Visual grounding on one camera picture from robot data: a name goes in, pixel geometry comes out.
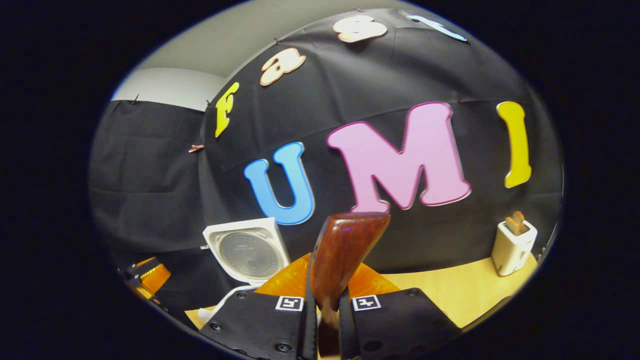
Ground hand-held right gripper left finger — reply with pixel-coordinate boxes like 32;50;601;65
199;252;319;360

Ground black backdrop cloth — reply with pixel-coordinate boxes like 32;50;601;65
89;7;565;311

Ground toast slices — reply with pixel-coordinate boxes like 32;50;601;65
505;210;527;236

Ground white rice cooker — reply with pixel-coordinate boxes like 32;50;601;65
197;217;292;323

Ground brown wooden spoon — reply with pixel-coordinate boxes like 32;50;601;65
310;212;392;357

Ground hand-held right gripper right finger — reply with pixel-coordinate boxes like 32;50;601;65
339;262;464;360

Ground white toaster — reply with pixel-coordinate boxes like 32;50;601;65
491;220;538;277

